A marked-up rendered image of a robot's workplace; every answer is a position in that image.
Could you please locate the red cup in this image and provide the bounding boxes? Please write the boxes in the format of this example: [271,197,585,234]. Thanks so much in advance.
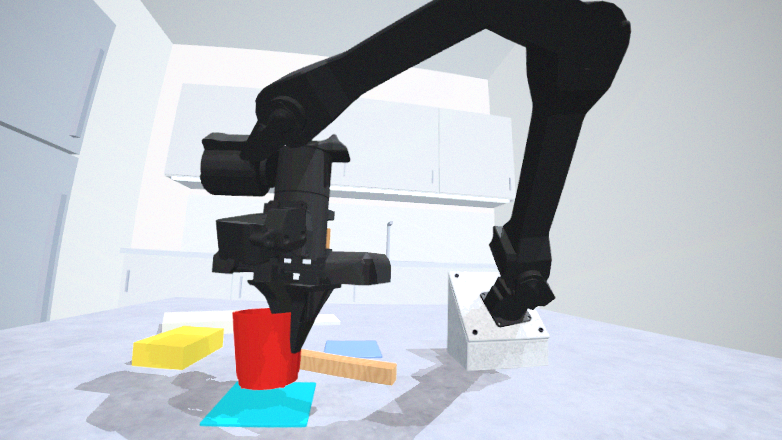
[232,308,302,390]

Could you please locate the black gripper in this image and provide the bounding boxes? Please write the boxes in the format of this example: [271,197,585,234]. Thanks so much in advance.
[212,191,391,354]

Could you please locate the yellow rectangular block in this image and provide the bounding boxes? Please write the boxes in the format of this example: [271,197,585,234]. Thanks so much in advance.
[131,326,224,370]

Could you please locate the tan wooden bar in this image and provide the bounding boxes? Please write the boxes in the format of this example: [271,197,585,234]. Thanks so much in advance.
[299,349,397,385]

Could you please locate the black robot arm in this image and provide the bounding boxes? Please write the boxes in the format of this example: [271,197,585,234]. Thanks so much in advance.
[199,0,631,327]

